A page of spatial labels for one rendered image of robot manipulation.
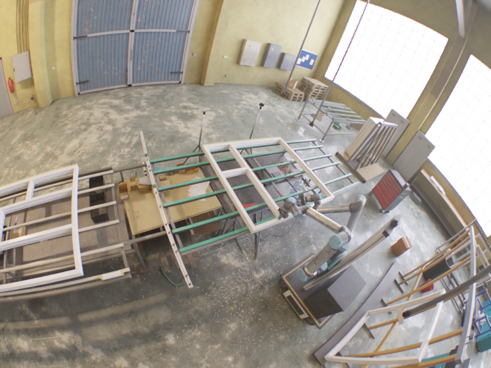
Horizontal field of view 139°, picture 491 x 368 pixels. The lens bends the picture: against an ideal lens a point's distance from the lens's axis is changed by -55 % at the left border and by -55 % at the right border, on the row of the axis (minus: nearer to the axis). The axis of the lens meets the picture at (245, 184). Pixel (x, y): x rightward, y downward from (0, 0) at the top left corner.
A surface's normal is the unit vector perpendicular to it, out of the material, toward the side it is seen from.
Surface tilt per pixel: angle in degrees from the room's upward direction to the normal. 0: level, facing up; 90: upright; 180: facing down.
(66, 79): 90
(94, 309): 0
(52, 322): 0
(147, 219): 0
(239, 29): 90
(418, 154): 90
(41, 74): 90
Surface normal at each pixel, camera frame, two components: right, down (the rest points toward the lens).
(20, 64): 0.48, 0.71
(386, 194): -0.96, -0.07
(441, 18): -0.84, 0.20
